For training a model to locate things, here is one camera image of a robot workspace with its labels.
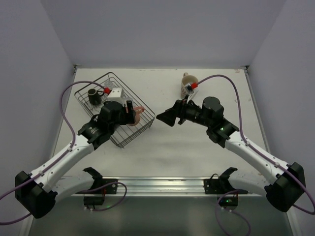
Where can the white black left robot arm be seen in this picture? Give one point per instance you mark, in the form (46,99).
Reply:
(39,190)

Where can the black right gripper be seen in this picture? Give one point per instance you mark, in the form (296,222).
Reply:
(181,111)

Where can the dark wire dish rack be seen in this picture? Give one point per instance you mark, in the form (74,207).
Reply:
(124,134)

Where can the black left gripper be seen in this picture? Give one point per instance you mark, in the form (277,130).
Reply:
(129,112)

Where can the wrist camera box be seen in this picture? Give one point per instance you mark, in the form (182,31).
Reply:
(117,95)
(191,91)

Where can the clear faceted plastic glass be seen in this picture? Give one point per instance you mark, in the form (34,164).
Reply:
(109,84)

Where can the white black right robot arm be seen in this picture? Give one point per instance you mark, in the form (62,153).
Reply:
(285,182)

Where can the black ceramic mug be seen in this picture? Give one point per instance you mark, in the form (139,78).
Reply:
(94,96)

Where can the large cream floral mug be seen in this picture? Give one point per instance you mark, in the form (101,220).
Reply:
(187,83)

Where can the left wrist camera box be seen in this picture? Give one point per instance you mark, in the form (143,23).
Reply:
(117,95)

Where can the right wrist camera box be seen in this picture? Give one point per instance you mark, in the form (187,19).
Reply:
(191,91)

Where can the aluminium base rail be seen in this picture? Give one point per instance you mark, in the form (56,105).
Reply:
(185,186)

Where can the pink ceramic mug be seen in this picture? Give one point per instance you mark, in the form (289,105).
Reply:
(138,110)

